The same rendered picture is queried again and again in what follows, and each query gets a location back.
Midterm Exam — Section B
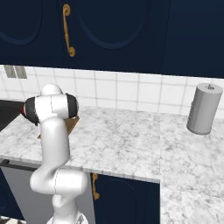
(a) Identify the brown wooden cutting board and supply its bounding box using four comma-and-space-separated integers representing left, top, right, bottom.
36, 115, 81, 140

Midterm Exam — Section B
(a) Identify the navy base cupboard door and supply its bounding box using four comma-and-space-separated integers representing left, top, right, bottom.
89, 171, 161, 224

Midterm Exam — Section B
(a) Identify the grey paper towel roll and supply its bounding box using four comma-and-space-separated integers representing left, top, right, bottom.
185, 82, 224, 136

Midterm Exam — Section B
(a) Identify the black hob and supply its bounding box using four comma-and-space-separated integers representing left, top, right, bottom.
0, 99, 26, 132

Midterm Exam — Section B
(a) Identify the grey dishwasher front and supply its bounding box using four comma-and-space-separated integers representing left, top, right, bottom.
0, 165, 96, 224

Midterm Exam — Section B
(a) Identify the brass base cupboard handle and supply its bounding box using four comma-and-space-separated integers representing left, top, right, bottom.
91, 172, 101, 201

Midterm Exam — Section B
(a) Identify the navy wall cupboard door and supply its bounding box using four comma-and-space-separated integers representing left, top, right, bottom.
0, 0, 64, 67
56, 0, 172, 74

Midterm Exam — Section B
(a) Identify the brass wall cupboard handle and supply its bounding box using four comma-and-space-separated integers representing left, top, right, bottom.
62, 3, 76, 58

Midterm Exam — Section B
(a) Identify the grey wall socket plate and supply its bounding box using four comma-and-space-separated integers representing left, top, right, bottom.
3, 65, 28, 80

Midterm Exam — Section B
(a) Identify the black dishwasher handle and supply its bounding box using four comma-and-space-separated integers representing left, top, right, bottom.
0, 158, 39, 172

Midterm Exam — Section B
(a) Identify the plain navy wall cupboard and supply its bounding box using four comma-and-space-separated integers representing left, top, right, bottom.
161, 0, 224, 80

